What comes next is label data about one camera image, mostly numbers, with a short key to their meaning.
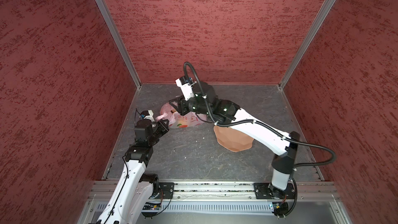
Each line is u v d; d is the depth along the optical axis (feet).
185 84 1.81
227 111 1.59
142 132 1.84
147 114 2.31
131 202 1.76
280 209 2.33
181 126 3.04
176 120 2.97
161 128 2.25
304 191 2.49
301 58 3.37
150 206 2.38
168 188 2.44
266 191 2.42
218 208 2.54
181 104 1.80
